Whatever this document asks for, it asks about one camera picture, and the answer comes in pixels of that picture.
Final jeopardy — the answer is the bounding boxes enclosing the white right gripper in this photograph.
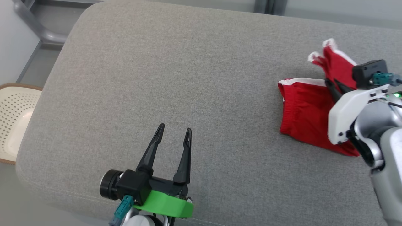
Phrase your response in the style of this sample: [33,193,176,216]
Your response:
[325,78,392,145]

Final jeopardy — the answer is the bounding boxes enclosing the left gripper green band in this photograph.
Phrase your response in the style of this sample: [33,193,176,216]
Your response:
[133,123,194,219]

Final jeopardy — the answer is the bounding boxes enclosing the red shorts with white stripe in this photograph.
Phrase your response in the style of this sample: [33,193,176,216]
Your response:
[278,38,360,157]

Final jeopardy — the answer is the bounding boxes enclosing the cream perforated laundry basket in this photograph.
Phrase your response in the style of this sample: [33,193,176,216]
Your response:
[0,83,43,165]

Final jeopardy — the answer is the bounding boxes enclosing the teal cable connector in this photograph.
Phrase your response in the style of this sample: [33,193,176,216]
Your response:
[370,73,402,87]
[109,195,135,226]

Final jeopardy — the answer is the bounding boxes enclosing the grey aluminium partition post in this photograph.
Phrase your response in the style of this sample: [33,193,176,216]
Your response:
[254,0,288,16]

